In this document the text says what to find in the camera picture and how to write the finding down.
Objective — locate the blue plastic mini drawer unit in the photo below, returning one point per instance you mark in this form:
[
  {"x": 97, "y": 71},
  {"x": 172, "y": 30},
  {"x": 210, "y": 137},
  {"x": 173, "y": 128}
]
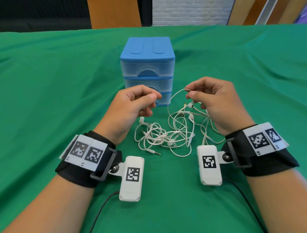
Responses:
[{"x": 147, "y": 48}]

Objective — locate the white right marker tag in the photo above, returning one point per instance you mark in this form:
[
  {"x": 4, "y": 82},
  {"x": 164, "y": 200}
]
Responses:
[{"x": 260, "y": 139}]

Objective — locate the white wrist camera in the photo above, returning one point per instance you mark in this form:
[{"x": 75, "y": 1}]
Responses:
[
  {"x": 209, "y": 176},
  {"x": 130, "y": 193}
]

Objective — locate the white metal frame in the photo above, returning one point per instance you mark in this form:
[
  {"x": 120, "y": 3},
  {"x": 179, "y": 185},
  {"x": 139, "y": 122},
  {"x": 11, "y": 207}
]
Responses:
[{"x": 266, "y": 12}]

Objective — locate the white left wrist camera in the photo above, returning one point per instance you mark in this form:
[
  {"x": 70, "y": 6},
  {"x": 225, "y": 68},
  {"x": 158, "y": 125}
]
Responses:
[{"x": 130, "y": 193}]

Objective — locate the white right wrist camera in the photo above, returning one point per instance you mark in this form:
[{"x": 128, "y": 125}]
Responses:
[{"x": 209, "y": 176}]

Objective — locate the white left marker tag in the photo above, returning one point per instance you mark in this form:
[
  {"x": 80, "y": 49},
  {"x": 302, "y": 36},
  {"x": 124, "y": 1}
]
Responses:
[{"x": 84, "y": 152}]

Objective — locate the green tablecloth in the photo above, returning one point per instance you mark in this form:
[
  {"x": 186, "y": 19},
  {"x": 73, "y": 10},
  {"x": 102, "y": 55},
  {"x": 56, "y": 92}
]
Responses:
[{"x": 48, "y": 91}]

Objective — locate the person's right forearm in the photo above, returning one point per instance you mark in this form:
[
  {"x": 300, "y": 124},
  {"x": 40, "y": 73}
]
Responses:
[{"x": 280, "y": 204}]

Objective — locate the person's left forearm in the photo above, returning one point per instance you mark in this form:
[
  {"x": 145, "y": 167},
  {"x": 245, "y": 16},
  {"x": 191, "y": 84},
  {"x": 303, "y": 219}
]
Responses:
[{"x": 48, "y": 206}]

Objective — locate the purple cloth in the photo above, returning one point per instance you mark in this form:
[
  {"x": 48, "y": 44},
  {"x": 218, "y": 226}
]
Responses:
[{"x": 302, "y": 18}]

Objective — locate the person's left hand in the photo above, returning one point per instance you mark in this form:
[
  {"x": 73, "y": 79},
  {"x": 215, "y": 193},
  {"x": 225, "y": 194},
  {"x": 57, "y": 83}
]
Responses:
[{"x": 122, "y": 112}]

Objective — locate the person's right hand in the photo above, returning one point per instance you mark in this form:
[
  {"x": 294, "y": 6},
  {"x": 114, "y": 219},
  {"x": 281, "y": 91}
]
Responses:
[{"x": 223, "y": 105}]

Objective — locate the tan wooden board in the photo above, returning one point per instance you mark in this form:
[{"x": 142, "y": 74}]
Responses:
[
  {"x": 285, "y": 10},
  {"x": 239, "y": 12}
]

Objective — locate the white marker tag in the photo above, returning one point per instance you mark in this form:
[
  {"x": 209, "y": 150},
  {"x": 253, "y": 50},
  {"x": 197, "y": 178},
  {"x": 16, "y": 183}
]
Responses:
[
  {"x": 260, "y": 139},
  {"x": 84, "y": 152}
]

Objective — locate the wide orange wooden panel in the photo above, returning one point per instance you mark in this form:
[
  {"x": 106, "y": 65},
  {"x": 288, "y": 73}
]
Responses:
[{"x": 114, "y": 13}]

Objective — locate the black sofa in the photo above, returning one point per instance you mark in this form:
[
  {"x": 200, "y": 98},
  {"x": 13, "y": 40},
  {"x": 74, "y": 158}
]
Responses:
[{"x": 45, "y": 25}]

